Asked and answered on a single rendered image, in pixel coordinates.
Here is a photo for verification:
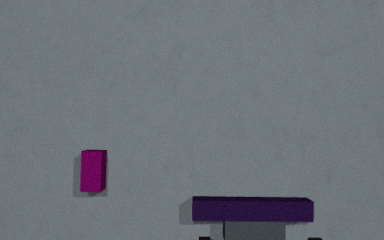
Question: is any grey rod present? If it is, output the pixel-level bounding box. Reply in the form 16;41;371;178
223;221;286;240

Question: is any magenta block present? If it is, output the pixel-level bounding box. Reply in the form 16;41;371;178
80;150;107;192

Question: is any dark purple rectangular bar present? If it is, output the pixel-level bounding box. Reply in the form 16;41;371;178
192;196;314;222

